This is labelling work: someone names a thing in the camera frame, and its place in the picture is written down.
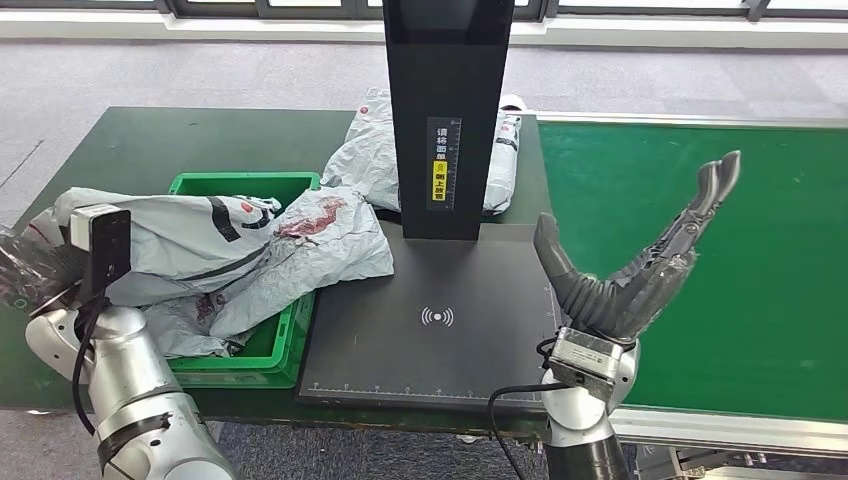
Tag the crumpled grey parcel black band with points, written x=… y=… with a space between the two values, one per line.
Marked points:
x=364 y=166

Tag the grey parcel red logo line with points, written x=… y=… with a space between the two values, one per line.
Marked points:
x=172 y=245

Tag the grey parcel brown smudges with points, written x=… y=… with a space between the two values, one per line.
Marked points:
x=179 y=331

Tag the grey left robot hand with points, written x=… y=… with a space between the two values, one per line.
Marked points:
x=40 y=272

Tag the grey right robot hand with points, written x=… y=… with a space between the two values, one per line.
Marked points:
x=616 y=305

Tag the yellow black label sticker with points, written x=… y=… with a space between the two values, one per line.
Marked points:
x=442 y=166

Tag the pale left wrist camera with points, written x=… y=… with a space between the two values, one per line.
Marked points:
x=99 y=228

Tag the grey parcel red blotch print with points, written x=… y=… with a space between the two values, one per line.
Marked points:
x=331 y=245

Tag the green plastic crate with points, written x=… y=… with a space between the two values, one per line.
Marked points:
x=278 y=344

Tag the dark green table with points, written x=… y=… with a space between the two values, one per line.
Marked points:
x=132 y=146

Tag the white window sill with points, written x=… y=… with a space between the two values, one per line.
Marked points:
x=132 y=26

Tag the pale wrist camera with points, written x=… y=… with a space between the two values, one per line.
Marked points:
x=99 y=228
x=586 y=358

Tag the black inbound scanner machine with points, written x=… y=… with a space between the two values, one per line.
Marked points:
x=397 y=318

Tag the green conveyor belt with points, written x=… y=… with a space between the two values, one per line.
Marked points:
x=762 y=298

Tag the white conveyor roller end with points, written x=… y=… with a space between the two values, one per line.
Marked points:
x=513 y=102

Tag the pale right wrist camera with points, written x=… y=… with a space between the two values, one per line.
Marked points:
x=586 y=358

